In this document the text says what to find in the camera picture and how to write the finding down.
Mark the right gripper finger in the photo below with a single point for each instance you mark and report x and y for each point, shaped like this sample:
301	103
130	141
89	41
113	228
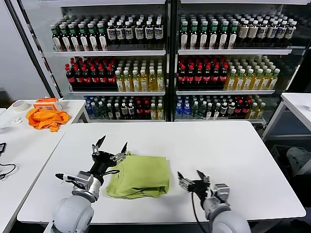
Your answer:
185	183
206	180

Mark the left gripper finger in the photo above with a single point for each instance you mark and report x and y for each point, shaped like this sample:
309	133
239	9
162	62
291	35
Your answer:
120	156
96	146

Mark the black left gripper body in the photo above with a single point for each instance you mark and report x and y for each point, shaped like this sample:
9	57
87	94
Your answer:
103	162

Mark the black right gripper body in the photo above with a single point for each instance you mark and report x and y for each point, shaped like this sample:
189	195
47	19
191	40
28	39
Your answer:
200	188

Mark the green t-shirt with white print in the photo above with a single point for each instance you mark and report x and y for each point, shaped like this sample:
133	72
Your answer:
143	174

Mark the green tinted water bottle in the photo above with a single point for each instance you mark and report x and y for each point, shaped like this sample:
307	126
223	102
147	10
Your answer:
102	111
202	111
194	111

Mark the small dark bottle white cap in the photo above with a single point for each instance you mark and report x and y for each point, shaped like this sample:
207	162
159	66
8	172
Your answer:
116	112
223	111
131	111
231	111
209	112
109	112
216	112
124	111

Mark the blue water bottle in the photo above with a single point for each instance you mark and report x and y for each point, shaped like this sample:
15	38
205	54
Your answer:
89	109
186	112
178	112

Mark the small red cap cola bottle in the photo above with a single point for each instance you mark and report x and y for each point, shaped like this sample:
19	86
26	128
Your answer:
246	110
146	111
138	111
238	110

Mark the small yellow juice bottle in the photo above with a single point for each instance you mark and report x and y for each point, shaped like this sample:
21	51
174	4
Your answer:
160	112
152	112
260	111
252	112

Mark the crumpled orange cloth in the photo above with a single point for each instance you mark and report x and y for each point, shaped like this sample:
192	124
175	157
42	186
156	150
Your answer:
46	119

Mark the orange and white box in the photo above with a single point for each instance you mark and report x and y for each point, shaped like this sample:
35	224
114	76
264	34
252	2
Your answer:
46	104

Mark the yellow juice bottle green label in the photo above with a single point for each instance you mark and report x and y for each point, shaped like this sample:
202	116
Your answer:
143	83
239	82
273	82
230	82
152	83
256	82
119	83
135	83
160	83
247	82
127	83
265	82

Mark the white side table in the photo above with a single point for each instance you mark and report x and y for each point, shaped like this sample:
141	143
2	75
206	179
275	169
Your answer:
29	145

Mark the small white plastic object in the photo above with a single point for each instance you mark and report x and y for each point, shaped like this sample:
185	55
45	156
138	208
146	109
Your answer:
16	121

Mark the beige masking tape roll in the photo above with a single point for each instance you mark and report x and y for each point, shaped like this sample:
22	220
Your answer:
20	106

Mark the grey bag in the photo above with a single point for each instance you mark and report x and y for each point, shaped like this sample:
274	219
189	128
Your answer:
297	157

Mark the white store shelf unit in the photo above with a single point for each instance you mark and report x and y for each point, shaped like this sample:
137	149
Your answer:
109	53

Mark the black handheld device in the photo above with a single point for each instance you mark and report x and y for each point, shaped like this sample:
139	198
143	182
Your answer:
2	148

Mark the dark bottle green cap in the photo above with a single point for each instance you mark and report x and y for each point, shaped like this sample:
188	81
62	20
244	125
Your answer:
92	39
203	37
82	40
193	37
73	40
223	37
232	37
55	40
102	39
213	37
184	37
64	40

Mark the dark bottle blue white label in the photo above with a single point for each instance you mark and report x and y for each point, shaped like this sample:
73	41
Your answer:
111	34
261	32
271	33
120	34
149	33
128	33
281	33
139	33
290	34
158	33

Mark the white table with metal legs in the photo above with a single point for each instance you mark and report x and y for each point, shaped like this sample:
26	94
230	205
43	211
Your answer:
295	99

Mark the beverage display shelf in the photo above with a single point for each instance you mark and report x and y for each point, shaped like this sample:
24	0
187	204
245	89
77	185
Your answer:
233	51

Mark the dark bottle beige label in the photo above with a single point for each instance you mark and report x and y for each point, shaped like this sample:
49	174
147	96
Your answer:
242	32
252	32

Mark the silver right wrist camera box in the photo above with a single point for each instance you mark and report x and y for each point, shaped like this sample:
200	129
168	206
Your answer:
221	193

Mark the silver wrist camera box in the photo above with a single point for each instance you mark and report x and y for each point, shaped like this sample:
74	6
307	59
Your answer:
221	193
81	180

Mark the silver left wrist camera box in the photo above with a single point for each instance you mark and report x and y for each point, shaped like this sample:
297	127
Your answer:
81	180

